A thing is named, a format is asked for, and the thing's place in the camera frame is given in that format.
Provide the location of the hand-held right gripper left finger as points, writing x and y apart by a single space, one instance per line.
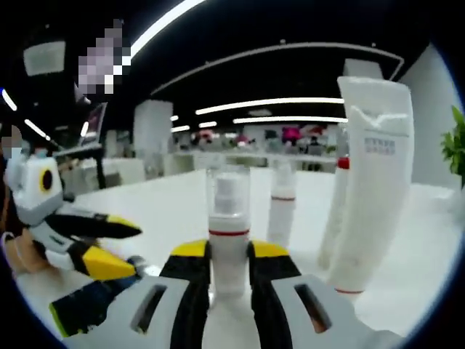
189 298

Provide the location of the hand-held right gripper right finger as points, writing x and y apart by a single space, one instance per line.
269 301

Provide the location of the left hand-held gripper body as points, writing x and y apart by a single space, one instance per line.
32 196

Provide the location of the black green skincare sachet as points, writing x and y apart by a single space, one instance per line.
83 305

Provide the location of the white skincare spray bottle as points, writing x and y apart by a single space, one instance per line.
229 254

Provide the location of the slim white skincare bottle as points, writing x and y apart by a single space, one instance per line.
281 221

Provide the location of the white skincare tube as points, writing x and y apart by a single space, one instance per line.
378 200

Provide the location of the person's left hand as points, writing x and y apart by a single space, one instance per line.
27 256

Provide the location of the short ceiling light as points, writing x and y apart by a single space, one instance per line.
9 100
36 129

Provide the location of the narrow white pillar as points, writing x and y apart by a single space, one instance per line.
152 131

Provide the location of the long white office counter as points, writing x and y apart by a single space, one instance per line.
189 161

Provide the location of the square ceiling panel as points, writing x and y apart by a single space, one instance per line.
44 58

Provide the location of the straight ceiling light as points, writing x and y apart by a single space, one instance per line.
269 103
290 119

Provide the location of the long curved ceiling light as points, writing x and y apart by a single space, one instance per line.
165 28

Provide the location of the potted green plant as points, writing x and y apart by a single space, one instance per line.
456 149

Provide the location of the wide white pillar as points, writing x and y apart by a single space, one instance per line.
363 69

